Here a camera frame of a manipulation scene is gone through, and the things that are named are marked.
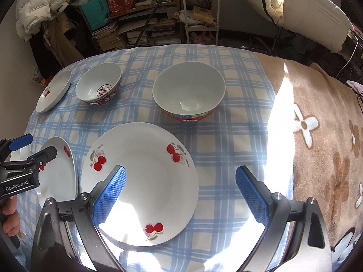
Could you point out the khaki coat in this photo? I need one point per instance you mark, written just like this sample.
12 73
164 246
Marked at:
62 42

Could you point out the patterned plastic bag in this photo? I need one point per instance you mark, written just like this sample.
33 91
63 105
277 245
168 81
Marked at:
38 76

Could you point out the large red patterned bowl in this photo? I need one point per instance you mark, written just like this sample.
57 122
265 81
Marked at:
187 87

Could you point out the small cherry print plate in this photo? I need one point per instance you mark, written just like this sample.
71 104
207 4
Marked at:
59 175
54 93

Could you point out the green pole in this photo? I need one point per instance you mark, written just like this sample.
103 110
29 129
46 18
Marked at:
150 17

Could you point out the small red patterned bowl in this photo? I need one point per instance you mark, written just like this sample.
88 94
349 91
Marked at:
96 82

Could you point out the tan box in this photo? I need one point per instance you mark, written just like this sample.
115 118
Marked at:
202 14

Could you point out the wooden bookshelf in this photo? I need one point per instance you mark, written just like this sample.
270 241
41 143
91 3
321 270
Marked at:
147 7

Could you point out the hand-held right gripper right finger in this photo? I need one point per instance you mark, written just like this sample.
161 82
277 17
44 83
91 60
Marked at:
252 195

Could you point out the large cherry print plate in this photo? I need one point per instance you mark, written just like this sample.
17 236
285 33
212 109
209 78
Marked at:
153 175

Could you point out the teal paper bag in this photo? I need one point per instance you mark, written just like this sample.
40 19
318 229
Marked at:
95 14

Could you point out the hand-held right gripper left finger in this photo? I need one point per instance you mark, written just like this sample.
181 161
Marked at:
110 195

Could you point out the cream cushioned chair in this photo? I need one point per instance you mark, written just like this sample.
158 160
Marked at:
312 14

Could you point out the white puffer jacket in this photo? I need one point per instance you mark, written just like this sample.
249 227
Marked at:
31 8

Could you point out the black garment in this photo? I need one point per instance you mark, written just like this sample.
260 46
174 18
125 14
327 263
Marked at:
42 51

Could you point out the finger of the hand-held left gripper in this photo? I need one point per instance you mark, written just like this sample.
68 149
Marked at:
42 154
19 143

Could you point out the blue plaid blanket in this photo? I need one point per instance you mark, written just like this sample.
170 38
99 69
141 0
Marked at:
232 136

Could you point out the stack of books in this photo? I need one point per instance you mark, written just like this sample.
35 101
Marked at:
107 38

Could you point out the white metal cart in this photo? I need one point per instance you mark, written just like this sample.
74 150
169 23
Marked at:
185 5

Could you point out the person's left hand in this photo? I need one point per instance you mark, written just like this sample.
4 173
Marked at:
11 218

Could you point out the brown floral blanket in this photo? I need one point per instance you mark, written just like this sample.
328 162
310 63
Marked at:
326 147

